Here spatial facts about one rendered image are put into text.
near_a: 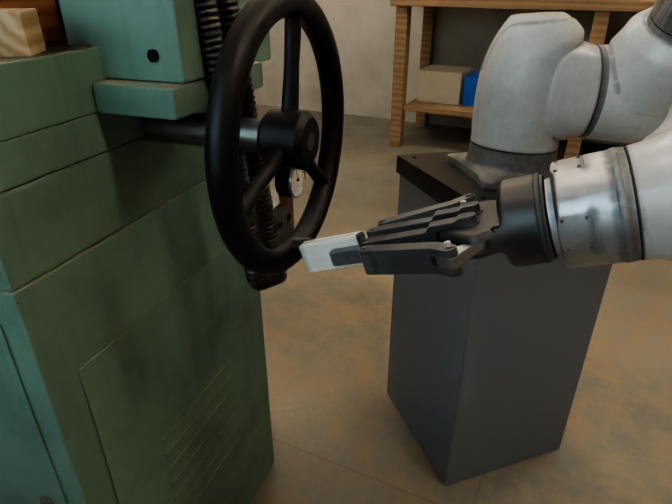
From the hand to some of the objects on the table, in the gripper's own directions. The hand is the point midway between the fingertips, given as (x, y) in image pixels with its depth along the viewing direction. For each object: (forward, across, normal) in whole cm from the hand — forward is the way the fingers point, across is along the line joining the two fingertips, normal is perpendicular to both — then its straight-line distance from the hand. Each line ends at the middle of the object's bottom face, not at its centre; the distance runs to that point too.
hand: (336, 252), depth 52 cm
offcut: (+20, +6, -27) cm, 34 cm away
